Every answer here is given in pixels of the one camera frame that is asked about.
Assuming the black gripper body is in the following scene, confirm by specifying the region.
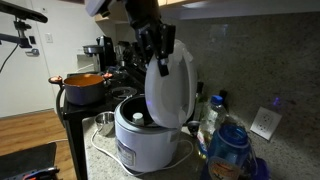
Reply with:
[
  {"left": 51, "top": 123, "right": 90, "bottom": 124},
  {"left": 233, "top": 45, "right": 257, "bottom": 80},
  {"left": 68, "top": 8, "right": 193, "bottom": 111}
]
[{"left": 135, "top": 23, "right": 176, "bottom": 62}]

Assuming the white rice cooker lid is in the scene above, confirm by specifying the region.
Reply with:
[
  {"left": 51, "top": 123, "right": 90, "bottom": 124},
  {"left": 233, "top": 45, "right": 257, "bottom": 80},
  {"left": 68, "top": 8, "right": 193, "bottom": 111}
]
[{"left": 145, "top": 40, "right": 197, "bottom": 128}]

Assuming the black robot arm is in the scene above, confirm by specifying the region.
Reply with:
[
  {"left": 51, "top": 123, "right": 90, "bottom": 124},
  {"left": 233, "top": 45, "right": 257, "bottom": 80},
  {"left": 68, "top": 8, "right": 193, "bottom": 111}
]
[{"left": 85, "top": 0, "right": 176, "bottom": 77}]

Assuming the white rice cooker body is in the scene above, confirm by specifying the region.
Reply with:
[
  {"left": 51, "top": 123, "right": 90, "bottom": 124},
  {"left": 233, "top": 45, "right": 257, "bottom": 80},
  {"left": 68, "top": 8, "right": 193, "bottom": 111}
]
[{"left": 115, "top": 95, "right": 181, "bottom": 172}]

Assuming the black stove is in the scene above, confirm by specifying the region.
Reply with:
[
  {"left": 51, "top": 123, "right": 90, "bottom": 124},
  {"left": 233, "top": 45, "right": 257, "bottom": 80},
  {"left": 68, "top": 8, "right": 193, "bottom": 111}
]
[{"left": 56, "top": 68, "right": 145, "bottom": 180}]

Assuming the dark glass bottle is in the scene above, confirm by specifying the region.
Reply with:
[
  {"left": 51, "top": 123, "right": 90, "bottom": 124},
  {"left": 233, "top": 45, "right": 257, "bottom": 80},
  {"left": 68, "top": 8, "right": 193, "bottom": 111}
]
[{"left": 193, "top": 81, "right": 205, "bottom": 121}]

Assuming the white measuring cup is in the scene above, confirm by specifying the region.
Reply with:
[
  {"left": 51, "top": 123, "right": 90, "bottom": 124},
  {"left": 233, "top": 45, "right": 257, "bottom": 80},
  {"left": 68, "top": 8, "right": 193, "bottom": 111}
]
[{"left": 133, "top": 112, "right": 144, "bottom": 125}]

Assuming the black coffee maker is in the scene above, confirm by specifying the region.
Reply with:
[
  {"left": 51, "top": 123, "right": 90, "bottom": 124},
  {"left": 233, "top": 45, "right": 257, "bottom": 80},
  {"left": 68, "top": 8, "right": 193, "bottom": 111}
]
[{"left": 83, "top": 36, "right": 116, "bottom": 72}]

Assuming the clear bottle blue cap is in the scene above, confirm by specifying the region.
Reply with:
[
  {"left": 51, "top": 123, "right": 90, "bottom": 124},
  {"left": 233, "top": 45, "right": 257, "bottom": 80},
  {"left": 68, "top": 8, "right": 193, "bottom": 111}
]
[{"left": 197, "top": 95, "right": 227, "bottom": 159}]

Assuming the lower stainless steel bowl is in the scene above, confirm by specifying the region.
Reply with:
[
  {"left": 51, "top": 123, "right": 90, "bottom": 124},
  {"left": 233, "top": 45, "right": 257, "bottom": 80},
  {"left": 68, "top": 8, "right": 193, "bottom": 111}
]
[{"left": 94, "top": 111, "right": 115, "bottom": 136}]

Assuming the blue orange cooking pot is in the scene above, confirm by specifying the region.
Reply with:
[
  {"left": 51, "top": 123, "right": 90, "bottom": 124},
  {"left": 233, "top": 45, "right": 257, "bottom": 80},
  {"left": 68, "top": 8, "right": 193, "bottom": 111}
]
[{"left": 48, "top": 74, "right": 107, "bottom": 106}]

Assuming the blue water bottle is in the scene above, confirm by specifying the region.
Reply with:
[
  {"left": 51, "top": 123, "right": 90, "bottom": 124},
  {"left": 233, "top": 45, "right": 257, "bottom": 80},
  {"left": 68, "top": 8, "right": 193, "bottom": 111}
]
[{"left": 200, "top": 125, "right": 270, "bottom": 180}]

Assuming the white door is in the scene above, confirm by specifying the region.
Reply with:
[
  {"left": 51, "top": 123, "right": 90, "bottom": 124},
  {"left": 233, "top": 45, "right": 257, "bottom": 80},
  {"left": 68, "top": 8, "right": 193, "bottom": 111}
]
[{"left": 0, "top": 20, "right": 54, "bottom": 118}]

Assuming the black case with tools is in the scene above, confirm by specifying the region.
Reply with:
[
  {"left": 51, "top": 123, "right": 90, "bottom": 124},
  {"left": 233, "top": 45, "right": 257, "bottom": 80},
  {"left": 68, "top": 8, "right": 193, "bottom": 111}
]
[{"left": 0, "top": 143, "right": 57, "bottom": 180}]

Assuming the white power cord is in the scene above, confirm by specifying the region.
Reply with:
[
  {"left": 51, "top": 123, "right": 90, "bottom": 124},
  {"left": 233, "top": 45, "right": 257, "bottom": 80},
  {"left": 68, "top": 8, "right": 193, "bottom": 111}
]
[{"left": 90, "top": 128, "right": 195, "bottom": 177}]

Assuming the white light switch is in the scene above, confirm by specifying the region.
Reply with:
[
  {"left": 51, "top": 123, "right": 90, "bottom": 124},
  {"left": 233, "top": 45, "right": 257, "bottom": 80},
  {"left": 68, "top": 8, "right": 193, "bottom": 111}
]
[{"left": 45, "top": 33, "right": 53, "bottom": 43}]

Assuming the white wall outlet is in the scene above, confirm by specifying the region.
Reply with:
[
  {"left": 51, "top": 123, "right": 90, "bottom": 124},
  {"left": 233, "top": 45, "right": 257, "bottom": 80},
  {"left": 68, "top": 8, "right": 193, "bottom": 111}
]
[{"left": 250, "top": 107, "right": 282, "bottom": 140}]

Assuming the silver door handle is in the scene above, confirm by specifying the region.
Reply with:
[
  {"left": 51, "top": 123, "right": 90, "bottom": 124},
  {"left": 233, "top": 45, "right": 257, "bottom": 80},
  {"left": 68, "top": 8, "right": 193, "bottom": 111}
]
[{"left": 25, "top": 49, "right": 40, "bottom": 56}]

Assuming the black camera stand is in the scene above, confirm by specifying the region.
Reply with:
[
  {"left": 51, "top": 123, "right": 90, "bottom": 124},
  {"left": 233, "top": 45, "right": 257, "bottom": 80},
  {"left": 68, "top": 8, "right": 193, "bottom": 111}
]
[{"left": 0, "top": 0, "right": 49, "bottom": 74}]

